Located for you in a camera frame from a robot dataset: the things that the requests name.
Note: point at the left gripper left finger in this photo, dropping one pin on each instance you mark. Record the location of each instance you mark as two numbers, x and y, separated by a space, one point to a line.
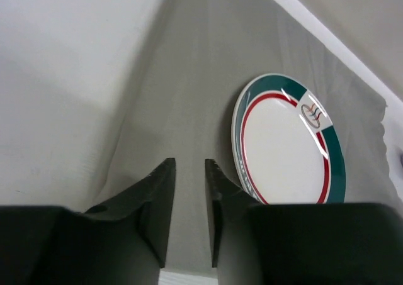
122 240

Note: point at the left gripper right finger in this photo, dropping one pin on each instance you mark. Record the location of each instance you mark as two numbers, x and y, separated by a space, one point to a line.
253 243

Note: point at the white plate green rim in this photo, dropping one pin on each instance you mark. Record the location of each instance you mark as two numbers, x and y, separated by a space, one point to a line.
284 144

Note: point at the grey cloth placemat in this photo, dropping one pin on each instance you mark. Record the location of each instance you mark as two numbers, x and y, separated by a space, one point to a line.
208 51

